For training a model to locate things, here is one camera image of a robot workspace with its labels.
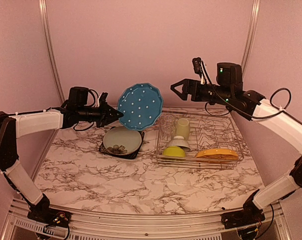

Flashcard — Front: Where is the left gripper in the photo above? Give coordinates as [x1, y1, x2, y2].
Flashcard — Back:
[76, 99, 123, 127]

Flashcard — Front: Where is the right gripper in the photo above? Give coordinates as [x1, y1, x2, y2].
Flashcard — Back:
[171, 78, 234, 106]

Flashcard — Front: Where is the light green round plate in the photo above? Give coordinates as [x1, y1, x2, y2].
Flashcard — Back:
[102, 126, 143, 155]

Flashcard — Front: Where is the blue polka dot plate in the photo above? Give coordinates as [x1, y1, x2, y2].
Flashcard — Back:
[117, 83, 164, 131]

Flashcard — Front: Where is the black floral square plate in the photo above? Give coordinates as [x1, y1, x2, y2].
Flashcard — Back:
[99, 126, 144, 160]

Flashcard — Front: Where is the orange polka dot plate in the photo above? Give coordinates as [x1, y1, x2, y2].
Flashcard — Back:
[195, 148, 239, 161]

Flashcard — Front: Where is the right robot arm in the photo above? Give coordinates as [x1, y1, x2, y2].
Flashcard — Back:
[170, 57, 302, 224]

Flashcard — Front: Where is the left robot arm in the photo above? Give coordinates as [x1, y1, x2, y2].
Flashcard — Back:
[0, 86, 123, 223]

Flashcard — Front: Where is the pale green mug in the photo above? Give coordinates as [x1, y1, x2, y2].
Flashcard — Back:
[175, 118, 191, 140]

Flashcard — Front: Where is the clear glass blue flower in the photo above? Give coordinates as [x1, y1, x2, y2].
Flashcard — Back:
[160, 125, 174, 141]

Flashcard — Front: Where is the white patterned bowl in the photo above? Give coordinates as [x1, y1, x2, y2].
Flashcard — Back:
[166, 135, 191, 152]

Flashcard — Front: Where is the lime green bowl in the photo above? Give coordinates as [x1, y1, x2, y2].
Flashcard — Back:
[162, 146, 186, 158]

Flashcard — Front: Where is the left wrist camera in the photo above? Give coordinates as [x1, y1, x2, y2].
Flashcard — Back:
[97, 92, 108, 107]

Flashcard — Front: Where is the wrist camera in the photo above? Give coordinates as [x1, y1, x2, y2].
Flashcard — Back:
[192, 57, 207, 85]
[97, 92, 108, 107]

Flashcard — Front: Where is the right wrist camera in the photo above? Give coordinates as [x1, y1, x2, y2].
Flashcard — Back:
[192, 57, 207, 85]

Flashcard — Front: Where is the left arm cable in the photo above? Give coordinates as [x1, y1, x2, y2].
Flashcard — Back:
[0, 88, 99, 173]

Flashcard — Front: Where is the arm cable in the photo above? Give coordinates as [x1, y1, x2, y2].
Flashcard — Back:
[200, 60, 292, 123]
[0, 88, 99, 173]

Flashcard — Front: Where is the metal wire dish rack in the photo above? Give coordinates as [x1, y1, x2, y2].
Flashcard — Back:
[155, 110, 244, 170]

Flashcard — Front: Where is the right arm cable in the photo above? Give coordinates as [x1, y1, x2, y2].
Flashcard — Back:
[200, 60, 292, 123]

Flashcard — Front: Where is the right aluminium frame post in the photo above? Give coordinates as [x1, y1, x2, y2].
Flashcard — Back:
[241, 0, 261, 78]

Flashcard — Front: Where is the aluminium frame post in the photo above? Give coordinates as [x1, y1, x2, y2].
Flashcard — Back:
[241, 0, 261, 78]
[38, 0, 65, 104]

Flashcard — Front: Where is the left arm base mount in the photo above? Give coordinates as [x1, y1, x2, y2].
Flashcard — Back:
[27, 207, 71, 228]

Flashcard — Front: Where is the left aluminium frame post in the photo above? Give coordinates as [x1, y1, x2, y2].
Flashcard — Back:
[38, 0, 65, 104]

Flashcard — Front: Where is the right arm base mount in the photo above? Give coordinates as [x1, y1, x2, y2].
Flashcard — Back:
[221, 207, 266, 229]

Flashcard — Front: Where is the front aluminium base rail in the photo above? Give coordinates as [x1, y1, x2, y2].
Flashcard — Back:
[0, 199, 292, 240]

